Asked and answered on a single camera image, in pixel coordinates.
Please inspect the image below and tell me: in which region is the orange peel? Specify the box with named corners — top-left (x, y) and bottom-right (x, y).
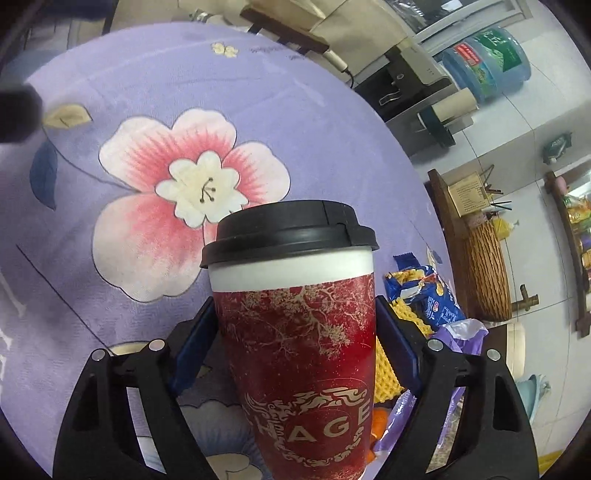
top-left (370, 407), bottom-right (390, 442)

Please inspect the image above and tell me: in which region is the red paper coffee cup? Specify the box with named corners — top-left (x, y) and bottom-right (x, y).
top-left (201, 200), bottom-right (378, 479)

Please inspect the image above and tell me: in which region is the woven wicker basket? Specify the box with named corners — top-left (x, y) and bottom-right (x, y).
top-left (467, 221), bottom-right (512, 323)

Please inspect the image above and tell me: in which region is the yellow soap dispenser bottle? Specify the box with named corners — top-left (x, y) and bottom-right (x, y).
top-left (490, 216), bottom-right (520, 241)

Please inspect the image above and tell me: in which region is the brass faucet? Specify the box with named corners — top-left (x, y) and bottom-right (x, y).
top-left (512, 284), bottom-right (540, 313)

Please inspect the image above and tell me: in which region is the purple snack bag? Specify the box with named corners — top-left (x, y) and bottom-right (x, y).
top-left (372, 319), bottom-right (488, 453)

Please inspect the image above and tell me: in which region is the blue chip bag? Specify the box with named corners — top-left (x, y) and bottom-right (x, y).
top-left (385, 253), bottom-right (466, 333)

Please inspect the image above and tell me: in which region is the blue water jug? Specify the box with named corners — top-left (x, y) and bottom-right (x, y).
top-left (441, 27), bottom-right (531, 105)

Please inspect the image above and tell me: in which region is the light blue plastic basin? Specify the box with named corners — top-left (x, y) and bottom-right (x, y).
top-left (516, 374), bottom-right (551, 423)

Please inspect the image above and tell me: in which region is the purple floral tablecloth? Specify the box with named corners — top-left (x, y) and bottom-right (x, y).
top-left (1, 23), bottom-right (452, 472)

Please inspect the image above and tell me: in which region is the beige chopstick holder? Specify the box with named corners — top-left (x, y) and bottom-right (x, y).
top-left (448, 173), bottom-right (491, 217)

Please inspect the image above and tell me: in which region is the yellow foam fruit net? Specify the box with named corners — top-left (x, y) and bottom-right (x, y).
top-left (376, 295), bottom-right (427, 396)

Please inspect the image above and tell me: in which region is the black water dispenser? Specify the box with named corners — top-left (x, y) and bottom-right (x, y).
top-left (355, 40), bottom-right (477, 156)

